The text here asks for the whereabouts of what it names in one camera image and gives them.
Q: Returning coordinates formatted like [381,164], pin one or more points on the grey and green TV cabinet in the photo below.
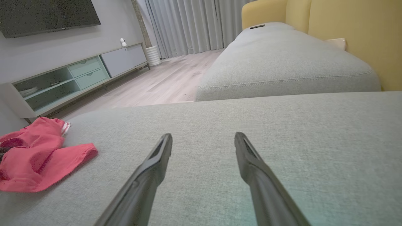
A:
[122,59]

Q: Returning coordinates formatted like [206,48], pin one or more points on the yellow sofa backrest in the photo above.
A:
[361,25]

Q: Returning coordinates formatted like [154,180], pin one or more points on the white ribbed plant pot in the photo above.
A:
[153,56]

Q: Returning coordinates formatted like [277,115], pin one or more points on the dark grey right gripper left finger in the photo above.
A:
[147,182]

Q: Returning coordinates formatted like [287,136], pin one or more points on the black remote control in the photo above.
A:
[257,26]

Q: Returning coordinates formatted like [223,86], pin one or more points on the small white security camera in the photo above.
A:
[123,42]

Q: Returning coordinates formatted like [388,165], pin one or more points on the white dishes in cabinet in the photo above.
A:
[28,91]

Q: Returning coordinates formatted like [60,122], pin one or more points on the grey pleated curtain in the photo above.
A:
[194,25]

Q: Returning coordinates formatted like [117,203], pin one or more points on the black flat screen television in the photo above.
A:
[47,14]

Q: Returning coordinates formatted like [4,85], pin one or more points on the grey sofa seat cushion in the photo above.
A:
[282,62]

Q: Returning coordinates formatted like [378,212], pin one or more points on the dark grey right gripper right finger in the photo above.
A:
[263,188]

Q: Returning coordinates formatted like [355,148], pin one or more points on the grey and yellow sofa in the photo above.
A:
[314,141]

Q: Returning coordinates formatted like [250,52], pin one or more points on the red garment with striped trim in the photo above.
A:
[34,163]

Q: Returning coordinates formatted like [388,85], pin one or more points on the green potted tree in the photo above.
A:
[140,22]

